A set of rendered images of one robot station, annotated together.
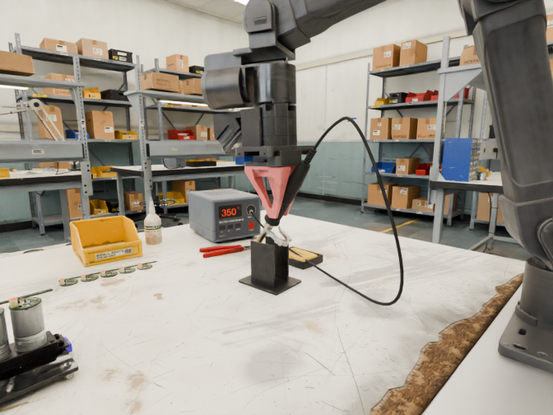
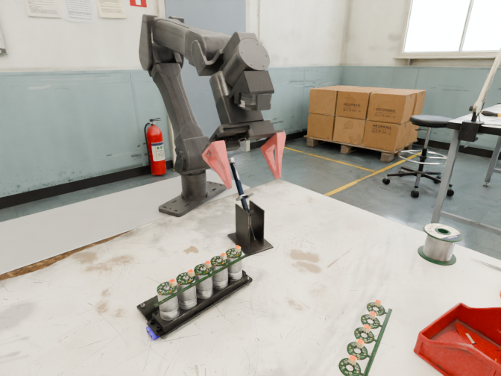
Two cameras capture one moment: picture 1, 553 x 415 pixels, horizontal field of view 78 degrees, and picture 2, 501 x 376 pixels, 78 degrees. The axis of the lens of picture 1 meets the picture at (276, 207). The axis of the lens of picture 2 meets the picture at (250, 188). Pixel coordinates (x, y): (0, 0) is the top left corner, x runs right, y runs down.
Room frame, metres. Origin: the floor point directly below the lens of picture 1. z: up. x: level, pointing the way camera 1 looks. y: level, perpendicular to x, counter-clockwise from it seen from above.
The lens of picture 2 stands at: (0.60, 0.36, 1.08)
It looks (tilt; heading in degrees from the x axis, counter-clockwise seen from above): 23 degrees down; 183
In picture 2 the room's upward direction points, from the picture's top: straight up
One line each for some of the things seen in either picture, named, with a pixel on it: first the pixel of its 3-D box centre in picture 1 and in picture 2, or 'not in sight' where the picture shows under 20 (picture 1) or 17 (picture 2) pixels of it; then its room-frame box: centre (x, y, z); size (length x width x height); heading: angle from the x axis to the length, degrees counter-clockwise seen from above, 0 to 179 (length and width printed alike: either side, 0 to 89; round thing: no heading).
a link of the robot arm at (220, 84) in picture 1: (245, 61); not in sight; (0.49, 0.04, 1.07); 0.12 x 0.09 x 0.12; 69
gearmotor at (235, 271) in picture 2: not in sight; (233, 266); (0.21, 0.31, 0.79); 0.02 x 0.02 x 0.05
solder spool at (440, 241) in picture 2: not in sight; (439, 243); (0.11, 0.67, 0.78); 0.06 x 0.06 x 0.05
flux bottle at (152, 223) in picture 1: (152, 219); not in sight; (0.70, 0.26, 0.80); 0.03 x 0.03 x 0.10
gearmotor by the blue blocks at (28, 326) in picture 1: (29, 327); (168, 303); (0.29, 0.23, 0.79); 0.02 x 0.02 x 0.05
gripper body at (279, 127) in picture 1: (276, 132); not in sight; (0.48, 0.00, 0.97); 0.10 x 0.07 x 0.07; 141
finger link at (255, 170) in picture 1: (278, 184); not in sight; (0.48, 0.00, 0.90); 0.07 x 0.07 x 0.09; 51
